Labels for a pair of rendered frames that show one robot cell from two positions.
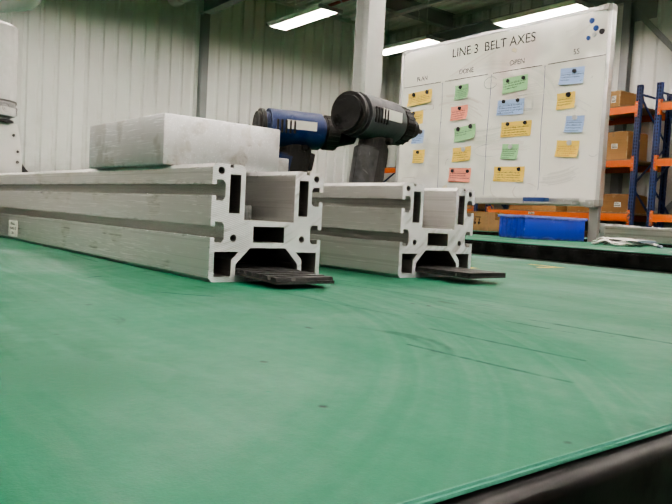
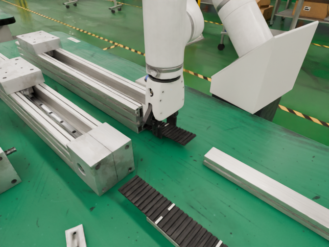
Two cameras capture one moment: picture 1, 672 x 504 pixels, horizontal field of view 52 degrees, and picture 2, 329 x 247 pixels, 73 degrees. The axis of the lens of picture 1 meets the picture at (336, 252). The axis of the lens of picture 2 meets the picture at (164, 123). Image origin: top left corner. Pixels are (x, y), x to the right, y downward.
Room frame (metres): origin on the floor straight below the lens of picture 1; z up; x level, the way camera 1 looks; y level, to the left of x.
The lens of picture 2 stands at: (1.64, 0.54, 1.19)
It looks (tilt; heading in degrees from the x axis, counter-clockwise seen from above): 38 degrees down; 172
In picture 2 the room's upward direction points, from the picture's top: straight up
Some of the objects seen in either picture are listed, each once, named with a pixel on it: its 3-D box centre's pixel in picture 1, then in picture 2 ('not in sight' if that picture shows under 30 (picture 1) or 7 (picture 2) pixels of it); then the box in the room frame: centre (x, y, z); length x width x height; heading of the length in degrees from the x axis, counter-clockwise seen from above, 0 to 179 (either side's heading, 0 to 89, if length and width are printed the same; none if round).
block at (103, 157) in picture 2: not in sight; (107, 154); (1.28, 0.46, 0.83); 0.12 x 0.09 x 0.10; 130
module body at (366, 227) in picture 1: (219, 216); (21, 91); (0.94, 0.16, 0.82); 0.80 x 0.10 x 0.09; 40
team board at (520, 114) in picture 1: (486, 199); not in sight; (4.02, -0.87, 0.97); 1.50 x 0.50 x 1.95; 38
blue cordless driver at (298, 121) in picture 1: (311, 179); not in sight; (1.13, 0.05, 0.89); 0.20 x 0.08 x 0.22; 112
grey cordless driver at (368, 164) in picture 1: (383, 178); not in sight; (0.98, -0.06, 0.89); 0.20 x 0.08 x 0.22; 144
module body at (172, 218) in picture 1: (81, 210); (74, 72); (0.82, 0.31, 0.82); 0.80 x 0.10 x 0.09; 40
